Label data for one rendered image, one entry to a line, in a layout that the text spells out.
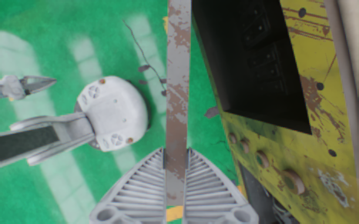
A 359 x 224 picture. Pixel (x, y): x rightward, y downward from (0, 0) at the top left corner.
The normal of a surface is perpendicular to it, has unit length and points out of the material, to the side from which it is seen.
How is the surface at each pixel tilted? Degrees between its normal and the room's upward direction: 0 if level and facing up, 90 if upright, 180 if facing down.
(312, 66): 90
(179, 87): 0
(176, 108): 0
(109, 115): 0
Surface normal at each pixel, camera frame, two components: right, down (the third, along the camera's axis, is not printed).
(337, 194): -0.95, 0.31
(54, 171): 0.02, 0.09
